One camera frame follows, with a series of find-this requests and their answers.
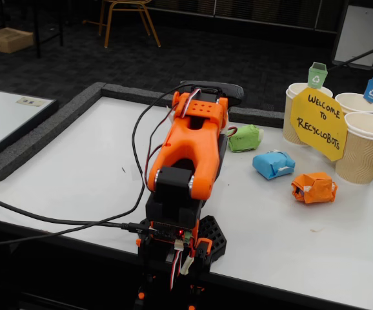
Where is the white framed panel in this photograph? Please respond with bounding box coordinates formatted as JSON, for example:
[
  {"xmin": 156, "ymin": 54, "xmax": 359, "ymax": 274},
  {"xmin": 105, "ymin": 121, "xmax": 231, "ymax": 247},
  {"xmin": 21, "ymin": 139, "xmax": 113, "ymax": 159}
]
[{"xmin": 331, "ymin": 3, "xmax": 373, "ymax": 70}]

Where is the brown cardboard box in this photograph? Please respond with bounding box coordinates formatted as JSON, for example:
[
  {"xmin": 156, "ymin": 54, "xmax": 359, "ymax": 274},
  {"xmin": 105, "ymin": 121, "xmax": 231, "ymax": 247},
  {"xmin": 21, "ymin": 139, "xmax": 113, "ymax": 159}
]
[{"xmin": 0, "ymin": 27, "xmax": 35, "ymax": 54}]

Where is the yellow metal legged chair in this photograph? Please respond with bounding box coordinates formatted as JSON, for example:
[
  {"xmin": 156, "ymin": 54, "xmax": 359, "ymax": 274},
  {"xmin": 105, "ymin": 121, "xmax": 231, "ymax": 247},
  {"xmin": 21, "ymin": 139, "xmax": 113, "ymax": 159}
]
[{"xmin": 82, "ymin": 0, "xmax": 161, "ymax": 48}]

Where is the white red servo wire bundle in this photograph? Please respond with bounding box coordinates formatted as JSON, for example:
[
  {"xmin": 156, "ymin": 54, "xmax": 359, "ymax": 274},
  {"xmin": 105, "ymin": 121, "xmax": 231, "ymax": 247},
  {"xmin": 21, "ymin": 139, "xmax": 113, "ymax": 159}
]
[{"xmin": 168, "ymin": 240, "xmax": 197, "ymax": 291}]

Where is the black slanted stand rod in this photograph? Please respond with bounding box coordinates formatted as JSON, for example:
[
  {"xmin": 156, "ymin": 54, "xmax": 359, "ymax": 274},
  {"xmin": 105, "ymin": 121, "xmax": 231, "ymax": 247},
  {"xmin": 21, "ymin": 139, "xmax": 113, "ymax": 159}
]
[{"xmin": 328, "ymin": 46, "xmax": 373, "ymax": 71}]

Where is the long grey foam border strip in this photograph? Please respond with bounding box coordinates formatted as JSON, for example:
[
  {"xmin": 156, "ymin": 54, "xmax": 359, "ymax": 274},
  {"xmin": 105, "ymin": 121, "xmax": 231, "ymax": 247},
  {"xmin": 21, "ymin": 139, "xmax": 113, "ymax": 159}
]
[
  {"xmin": 0, "ymin": 81, "xmax": 106, "ymax": 181},
  {"xmin": 101, "ymin": 83, "xmax": 231, "ymax": 122}
]

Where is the green recycling bin tag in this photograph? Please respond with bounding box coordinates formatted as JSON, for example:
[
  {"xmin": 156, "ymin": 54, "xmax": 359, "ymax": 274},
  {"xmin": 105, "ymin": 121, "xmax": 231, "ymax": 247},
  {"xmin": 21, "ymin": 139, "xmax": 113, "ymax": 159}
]
[{"xmin": 307, "ymin": 61, "xmax": 328, "ymax": 88}]

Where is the short grey foam border strip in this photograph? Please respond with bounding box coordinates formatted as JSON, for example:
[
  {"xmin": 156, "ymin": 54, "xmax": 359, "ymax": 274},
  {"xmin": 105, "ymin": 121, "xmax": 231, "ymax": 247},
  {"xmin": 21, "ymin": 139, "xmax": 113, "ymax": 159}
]
[{"xmin": 228, "ymin": 106, "xmax": 285, "ymax": 129}]

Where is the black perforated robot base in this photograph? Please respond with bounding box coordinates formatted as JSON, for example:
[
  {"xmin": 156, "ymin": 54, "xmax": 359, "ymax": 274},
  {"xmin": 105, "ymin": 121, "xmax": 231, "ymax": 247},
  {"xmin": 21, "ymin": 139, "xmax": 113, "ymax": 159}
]
[{"xmin": 137, "ymin": 214, "xmax": 228, "ymax": 310}]

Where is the thin black camera cable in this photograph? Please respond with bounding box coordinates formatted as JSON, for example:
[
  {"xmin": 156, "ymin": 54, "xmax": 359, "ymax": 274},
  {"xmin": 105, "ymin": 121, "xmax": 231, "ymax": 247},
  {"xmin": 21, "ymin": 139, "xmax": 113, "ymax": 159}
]
[{"xmin": 0, "ymin": 84, "xmax": 196, "ymax": 249}]

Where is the yellow welcome sign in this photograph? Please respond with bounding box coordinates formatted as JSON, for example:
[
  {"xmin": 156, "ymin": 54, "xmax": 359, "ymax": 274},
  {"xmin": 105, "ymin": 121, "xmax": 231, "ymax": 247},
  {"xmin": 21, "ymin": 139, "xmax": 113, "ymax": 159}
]
[{"xmin": 289, "ymin": 87, "xmax": 348, "ymax": 161}]

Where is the small paper label sticker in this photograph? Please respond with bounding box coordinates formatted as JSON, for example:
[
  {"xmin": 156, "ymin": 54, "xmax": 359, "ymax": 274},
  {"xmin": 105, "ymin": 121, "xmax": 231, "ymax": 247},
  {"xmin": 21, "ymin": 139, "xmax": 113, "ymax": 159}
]
[{"xmin": 16, "ymin": 96, "xmax": 47, "ymax": 107}]

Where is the ribbed beige paper cup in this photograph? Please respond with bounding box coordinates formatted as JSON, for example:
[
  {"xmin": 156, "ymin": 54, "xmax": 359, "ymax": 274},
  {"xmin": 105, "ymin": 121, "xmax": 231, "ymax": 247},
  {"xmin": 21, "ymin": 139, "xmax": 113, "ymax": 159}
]
[
  {"xmin": 334, "ymin": 92, "xmax": 373, "ymax": 114},
  {"xmin": 282, "ymin": 82, "xmax": 334, "ymax": 146},
  {"xmin": 335, "ymin": 112, "xmax": 373, "ymax": 185}
]

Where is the orange controller board mount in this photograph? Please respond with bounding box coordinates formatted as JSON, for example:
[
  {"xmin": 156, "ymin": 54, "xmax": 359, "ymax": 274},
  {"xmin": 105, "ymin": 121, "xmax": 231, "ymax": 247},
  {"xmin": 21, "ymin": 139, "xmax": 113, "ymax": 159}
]
[{"xmin": 150, "ymin": 220, "xmax": 200, "ymax": 243}]

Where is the red black servo wire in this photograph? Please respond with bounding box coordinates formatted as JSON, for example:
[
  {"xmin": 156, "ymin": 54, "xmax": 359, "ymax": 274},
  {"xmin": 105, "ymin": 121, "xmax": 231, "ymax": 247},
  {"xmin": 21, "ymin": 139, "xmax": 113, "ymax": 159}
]
[{"xmin": 143, "ymin": 112, "xmax": 174, "ymax": 189}]

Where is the thick black USB cable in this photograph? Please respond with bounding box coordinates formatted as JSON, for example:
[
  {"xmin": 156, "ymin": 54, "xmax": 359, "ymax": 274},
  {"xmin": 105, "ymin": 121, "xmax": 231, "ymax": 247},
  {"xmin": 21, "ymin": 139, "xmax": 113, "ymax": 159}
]
[{"xmin": 0, "ymin": 189, "xmax": 152, "ymax": 235}]

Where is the black framed whiteboard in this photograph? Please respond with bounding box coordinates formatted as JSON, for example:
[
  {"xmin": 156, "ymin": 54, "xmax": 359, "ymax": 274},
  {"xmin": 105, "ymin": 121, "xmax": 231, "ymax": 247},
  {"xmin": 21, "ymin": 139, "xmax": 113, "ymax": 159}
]
[{"xmin": 0, "ymin": 87, "xmax": 59, "ymax": 159}]

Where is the orange paper wad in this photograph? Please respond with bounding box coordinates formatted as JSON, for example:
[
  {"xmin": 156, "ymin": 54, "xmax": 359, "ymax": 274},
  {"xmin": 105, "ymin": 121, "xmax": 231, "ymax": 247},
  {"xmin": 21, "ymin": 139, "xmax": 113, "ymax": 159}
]
[{"xmin": 291, "ymin": 172, "xmax": 338, "ymax": 204}]

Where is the blue paper wad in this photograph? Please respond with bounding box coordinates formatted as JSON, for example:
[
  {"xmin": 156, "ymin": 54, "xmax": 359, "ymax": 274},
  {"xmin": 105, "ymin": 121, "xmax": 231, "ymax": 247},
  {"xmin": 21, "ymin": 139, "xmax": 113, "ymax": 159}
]
[{"xmin": 252, "ymin": 150, "xmax": 296, "ymax": 180}]

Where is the green paper wad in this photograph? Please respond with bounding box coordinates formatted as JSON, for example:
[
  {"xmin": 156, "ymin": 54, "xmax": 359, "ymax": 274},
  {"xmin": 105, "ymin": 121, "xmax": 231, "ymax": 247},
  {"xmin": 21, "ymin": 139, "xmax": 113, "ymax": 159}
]
[{"xmin": 227, "ymin": 124, "xmax": 265, "ymax": 153}]

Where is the black metal table leg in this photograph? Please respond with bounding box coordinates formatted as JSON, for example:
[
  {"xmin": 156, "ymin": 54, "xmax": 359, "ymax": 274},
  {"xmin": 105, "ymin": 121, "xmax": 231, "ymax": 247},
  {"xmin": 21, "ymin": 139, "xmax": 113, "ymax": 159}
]
[{"xmin": 31, "ymin": 0, "xmax": 64, "ymax": 59}]

